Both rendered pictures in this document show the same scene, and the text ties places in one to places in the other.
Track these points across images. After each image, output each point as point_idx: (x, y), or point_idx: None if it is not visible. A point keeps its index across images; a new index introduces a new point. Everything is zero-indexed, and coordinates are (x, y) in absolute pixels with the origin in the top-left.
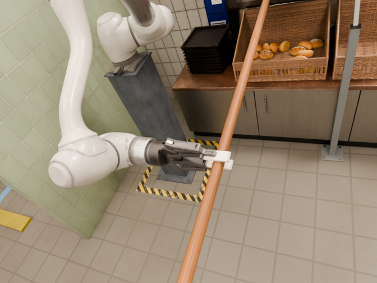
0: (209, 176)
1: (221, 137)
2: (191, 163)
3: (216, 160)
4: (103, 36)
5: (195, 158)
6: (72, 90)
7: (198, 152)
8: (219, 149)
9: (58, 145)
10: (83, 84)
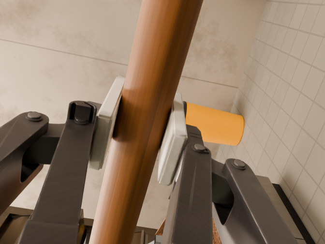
0: (145, 16)
1: (99, 210)
2: (183, 205)
3: (116, 90)
4: None
5: (164, 231)
6: None
7: (41, 113)
8: (110, 152)
9: None
10: None
